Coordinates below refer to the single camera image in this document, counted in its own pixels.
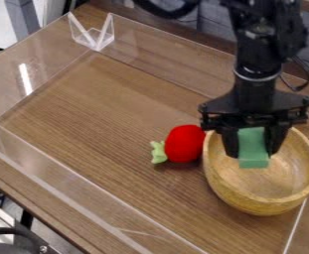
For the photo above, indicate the red plush strawberry toy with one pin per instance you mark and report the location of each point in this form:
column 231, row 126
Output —
column 183, row 146

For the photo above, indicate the light wooden bowl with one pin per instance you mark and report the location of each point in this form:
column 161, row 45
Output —
column 266, row 191

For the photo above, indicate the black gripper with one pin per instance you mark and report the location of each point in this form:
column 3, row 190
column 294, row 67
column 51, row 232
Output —
column 255, row 104

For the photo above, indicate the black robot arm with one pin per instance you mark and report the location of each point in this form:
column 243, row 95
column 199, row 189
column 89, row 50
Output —
column 271, row 35

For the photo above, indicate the clear acrylic tray enclosure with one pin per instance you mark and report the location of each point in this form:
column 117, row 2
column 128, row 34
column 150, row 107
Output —
column 81, row 112

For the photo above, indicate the green foam block stick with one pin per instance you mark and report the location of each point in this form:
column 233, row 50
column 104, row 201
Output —
column 252, row 153

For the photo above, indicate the black device bottom left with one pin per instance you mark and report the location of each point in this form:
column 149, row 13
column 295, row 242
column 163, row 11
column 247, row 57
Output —
column 18, row 240

